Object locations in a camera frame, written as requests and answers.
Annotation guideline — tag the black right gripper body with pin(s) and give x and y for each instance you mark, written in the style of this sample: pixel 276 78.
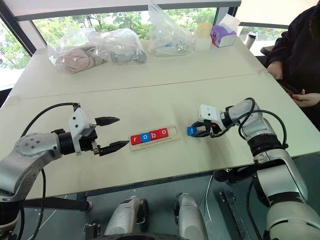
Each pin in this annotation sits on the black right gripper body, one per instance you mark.
pixel 213 130

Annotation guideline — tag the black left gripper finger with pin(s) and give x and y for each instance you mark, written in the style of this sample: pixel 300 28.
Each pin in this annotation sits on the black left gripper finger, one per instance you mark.
pixel 112 148
pixel 107 120

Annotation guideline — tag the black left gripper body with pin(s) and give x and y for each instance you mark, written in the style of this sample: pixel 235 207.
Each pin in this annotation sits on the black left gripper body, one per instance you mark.
pixel 88 142

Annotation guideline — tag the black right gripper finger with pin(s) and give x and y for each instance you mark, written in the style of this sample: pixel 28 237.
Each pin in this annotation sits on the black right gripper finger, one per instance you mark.
pixel 201 134
pixel 196 123

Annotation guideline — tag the blue letter t block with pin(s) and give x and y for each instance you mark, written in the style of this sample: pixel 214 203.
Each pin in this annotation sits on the blue letter t block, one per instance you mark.
pixel 192 131

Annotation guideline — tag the red letter r block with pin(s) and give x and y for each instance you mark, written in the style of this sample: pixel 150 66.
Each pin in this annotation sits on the red letter r block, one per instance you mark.
pixel 135 140

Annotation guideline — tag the blue letter o block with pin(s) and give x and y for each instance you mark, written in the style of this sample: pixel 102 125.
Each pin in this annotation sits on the blue letter o block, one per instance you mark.
pixel 144 138

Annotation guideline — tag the red letter o block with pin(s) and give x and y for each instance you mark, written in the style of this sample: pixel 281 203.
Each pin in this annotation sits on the red letter o block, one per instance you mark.
pixel 163 134

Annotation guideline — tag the red letter b block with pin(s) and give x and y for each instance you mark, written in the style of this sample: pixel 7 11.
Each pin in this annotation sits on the red letter b block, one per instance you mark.
pixel 153 136

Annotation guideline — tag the black smartphone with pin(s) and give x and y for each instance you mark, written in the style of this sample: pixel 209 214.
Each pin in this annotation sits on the black smartphone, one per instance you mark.
pixel 290 88

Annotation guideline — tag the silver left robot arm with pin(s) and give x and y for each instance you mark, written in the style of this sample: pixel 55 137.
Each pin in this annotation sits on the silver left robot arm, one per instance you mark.
pixel 27 152

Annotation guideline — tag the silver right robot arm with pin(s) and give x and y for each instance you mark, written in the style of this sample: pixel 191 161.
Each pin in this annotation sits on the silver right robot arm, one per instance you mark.
pixel 275 180

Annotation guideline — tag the light wooden letter tray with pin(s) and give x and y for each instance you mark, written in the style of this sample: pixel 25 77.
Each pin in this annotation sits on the light wooden letter tray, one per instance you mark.
pixel 172 133

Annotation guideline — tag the silver left robot leg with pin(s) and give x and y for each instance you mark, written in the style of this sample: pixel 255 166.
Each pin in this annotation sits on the silver left robot leg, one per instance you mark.
pixel 125 217

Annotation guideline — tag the silver robot leg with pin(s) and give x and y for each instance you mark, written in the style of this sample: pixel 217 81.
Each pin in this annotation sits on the silver robot leg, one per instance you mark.
pixel 190 217
pixel 125 217

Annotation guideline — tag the silver right robot leg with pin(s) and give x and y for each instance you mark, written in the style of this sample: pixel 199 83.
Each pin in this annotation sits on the silver right robot leg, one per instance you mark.
pixel 190 217

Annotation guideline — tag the person's right hand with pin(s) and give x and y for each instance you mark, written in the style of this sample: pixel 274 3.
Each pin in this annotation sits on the person's right hand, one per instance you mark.
pixel 275 71

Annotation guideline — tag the person's left hand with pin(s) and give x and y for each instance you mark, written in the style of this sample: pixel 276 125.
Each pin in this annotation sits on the person's left hand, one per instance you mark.
pixel 308 100

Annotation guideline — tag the plastic bag with grey items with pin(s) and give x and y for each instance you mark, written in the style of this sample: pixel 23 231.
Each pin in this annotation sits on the plastic bag with grey items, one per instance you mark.
pixel 125 55

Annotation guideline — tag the plastic bag with pink cloth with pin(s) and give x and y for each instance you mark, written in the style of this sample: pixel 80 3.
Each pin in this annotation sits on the plastic bag with pink cloth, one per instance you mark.
pixel 75 57

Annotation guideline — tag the white plastic box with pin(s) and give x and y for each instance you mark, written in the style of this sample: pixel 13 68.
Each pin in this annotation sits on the white plastic box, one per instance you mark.
pixel 202 44

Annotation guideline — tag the black metal strip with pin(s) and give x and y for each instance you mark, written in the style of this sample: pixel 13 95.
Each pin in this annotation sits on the black metal strip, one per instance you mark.
pixel 235 215

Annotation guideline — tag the purple and white tissue box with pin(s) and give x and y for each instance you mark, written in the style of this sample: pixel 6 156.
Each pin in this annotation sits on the purple and white tissue box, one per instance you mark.
pixel 222 35

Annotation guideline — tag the yellow translucent plastic cup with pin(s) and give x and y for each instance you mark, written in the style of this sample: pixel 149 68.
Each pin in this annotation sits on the yellow translucent plastic cup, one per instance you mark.
pixel 203 30

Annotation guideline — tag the black office chair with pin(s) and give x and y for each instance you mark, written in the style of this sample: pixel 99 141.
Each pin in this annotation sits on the black office chair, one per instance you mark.
pixel 266 51

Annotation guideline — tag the grey thermos bottle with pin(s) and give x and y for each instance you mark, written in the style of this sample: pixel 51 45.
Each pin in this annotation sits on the grey thermos bottle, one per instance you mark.
pixel 251 40

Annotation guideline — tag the person in black clothes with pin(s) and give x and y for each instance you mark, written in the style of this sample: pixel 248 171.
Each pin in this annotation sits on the person in black clothes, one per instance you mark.
pixel 300 50

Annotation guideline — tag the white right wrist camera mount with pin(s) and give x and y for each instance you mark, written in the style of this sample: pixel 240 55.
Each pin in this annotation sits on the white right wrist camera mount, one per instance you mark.
pixel 208 112

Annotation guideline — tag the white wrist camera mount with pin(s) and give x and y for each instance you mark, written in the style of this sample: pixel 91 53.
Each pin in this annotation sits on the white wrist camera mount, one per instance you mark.
pixel 208 112
pixel 80 120

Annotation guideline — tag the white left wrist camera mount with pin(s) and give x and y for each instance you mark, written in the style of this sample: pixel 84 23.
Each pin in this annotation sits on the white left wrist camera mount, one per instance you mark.
pixel 80 120

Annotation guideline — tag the black table frame bar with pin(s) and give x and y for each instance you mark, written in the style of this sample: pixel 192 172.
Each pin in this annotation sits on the black table frame bar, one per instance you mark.
pixel 57 203

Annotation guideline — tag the dark window frame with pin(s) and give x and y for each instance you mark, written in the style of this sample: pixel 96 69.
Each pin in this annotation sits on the dark window frame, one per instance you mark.
pixel 10 15

